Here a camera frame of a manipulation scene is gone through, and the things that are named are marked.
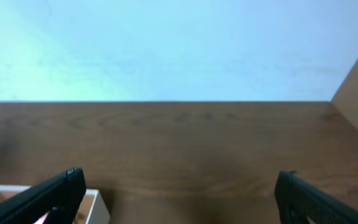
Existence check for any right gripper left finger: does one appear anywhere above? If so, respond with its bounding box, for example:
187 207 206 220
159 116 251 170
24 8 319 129
0 167 86 224

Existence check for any white cardboard box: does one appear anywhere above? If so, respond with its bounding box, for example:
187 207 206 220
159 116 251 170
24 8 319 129
0 185 110 224

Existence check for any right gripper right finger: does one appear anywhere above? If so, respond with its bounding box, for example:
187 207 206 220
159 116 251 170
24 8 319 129
274 170 358 224

